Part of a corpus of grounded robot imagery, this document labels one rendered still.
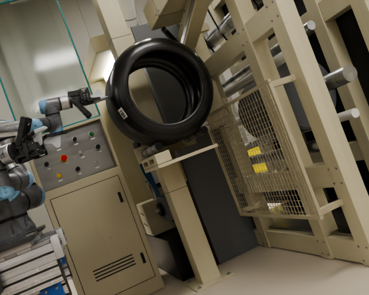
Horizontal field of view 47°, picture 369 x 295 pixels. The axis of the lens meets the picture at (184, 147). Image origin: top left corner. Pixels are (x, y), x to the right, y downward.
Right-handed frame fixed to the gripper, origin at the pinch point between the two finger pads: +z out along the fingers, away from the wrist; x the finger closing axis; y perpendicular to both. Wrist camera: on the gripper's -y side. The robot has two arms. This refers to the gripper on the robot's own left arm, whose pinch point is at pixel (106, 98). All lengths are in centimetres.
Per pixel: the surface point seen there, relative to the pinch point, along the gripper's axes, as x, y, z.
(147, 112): 28.5, -7.0, 27.8
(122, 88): -12.6, 0.6, 7.4
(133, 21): 79, 73, 49
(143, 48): -12.8, 20.2, 24.3
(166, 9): -4, 44, 46
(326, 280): -47, -119, 73
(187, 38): 9, 29, 59
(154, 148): -6.1, -33.6, 17.7
